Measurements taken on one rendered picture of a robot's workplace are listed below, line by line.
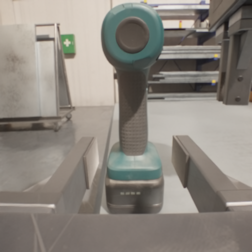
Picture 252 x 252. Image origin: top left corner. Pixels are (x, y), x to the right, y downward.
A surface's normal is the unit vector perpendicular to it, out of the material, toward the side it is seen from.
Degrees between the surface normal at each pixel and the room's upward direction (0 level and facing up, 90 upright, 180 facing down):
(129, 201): 90
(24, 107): 78
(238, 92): 90
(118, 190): 90
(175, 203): 0
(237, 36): 90
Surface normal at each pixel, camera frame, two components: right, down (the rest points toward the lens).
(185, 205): -0.03, -0.96
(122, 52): -0.02, 0.28
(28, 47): 0.03, 0.07
